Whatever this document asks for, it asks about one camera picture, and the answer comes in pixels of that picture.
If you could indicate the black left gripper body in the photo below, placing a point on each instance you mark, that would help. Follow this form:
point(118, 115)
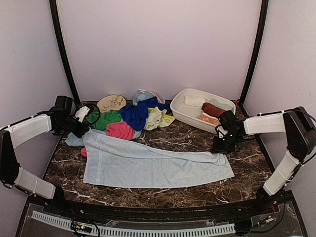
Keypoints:
point(67, 126)

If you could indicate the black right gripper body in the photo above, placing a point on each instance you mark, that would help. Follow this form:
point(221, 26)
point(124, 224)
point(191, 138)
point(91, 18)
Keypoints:
point(227, 144)

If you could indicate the large pale blue towel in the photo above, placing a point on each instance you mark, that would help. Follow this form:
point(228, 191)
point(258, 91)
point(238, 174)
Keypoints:
point(121, 163)

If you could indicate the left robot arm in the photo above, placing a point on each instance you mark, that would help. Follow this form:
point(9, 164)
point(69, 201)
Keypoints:
point(26, 141)

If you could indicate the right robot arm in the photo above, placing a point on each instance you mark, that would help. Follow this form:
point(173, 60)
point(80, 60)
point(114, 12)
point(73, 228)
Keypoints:
point(299, 131)

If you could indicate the grey-blue towel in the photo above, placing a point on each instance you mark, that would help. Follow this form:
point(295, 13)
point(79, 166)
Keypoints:
point(73, 141)

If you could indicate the brown rolled towel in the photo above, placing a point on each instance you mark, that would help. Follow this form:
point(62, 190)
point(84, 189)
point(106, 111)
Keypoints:
point(212, 110)

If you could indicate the orange patterned rolled towel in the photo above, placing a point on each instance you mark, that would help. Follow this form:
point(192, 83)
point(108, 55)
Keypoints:
point(209, 119)

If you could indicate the pale green rolled towel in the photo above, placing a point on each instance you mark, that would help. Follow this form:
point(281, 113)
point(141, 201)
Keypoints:
point(222, 106)

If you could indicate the beige bird-painted plate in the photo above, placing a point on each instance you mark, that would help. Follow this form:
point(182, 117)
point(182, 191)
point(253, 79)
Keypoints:
point(111, 102)

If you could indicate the white plastic basin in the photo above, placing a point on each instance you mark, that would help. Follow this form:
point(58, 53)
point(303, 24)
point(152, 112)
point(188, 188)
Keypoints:
point(189, 114)

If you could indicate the white rolled towel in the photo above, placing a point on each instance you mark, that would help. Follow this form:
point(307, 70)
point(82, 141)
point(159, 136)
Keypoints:
point(194, 101)

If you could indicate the pink towel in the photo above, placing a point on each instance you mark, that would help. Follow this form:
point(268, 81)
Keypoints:
point(121, 130)

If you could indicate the royal blue towel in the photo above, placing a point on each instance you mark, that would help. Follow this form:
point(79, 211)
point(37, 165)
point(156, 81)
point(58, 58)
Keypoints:
point(136, 115)

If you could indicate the pale yellow patterned towel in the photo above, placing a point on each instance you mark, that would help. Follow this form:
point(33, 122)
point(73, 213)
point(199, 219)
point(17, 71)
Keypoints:
point(158, 118)

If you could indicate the light blue dotted towel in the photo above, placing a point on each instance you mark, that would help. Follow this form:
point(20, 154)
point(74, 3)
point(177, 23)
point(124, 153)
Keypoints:
point(141, 95)

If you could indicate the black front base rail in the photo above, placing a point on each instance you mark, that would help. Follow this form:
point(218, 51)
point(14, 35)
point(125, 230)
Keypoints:
point(239, 211)

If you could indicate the white slotted cable duct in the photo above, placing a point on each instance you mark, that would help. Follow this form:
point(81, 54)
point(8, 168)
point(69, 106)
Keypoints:
point(115, 228)

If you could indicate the black left frame post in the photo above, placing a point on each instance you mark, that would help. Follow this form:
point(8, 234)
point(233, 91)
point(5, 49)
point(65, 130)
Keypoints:
point(62, 50)

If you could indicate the black frame post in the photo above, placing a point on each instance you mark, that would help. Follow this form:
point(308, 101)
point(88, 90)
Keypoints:
point(255, 51)
point(62, 50)

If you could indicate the black right frame post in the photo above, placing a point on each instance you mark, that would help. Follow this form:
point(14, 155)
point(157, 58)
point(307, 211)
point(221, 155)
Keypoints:
point(255, 51)

